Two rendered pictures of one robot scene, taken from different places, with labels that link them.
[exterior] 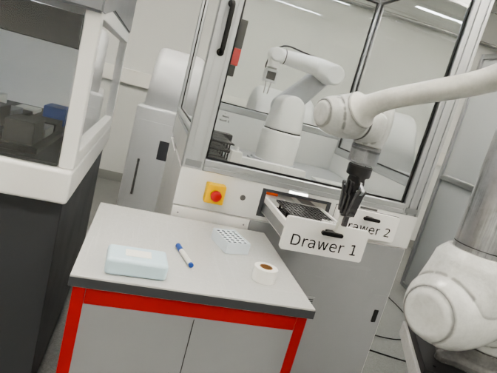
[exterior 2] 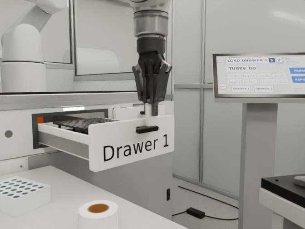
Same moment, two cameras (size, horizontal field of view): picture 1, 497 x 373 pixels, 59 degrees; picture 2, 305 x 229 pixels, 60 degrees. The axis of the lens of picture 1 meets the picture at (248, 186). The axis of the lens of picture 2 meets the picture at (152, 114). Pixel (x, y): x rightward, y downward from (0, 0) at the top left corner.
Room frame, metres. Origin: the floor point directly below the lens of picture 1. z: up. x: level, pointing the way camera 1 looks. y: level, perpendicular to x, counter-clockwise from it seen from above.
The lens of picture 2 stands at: (0.75, 0.04, 1.01)
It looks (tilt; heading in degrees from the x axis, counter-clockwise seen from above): 6 degrees down; 329
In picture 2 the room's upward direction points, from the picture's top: straight up
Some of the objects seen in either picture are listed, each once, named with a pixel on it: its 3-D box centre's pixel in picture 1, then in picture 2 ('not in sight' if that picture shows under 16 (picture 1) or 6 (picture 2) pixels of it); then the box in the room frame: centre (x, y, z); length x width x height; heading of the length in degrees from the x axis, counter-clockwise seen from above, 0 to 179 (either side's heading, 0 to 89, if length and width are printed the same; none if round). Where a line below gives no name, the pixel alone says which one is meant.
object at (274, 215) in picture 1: (303, 220); (93, 133); (1.57, -0.23, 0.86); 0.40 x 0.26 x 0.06; 15
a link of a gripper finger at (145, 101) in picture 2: (348, 197); (147, 82); (1.36, -0.32, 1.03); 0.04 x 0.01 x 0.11; 105
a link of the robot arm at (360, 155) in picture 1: (364, 155); (150, 27); (1.35, -0.32, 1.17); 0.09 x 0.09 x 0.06
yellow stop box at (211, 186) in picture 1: (214, 193); not in sight; (1.57, 0.11, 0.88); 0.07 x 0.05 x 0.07; 105
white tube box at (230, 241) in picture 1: (230, 240); (15, 194); (1.38, 0.01, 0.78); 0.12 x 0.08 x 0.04; 30
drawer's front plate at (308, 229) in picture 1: (325, 239); (137, 139); (1.36, -0.28, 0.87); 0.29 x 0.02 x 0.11; 105
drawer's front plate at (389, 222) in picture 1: (364, 223); (140, 119); (1.76, -0.50, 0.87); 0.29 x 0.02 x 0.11; 105
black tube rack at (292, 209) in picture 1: (304, 220); (95, 132); (1.56, -0.23, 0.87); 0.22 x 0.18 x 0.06; 15
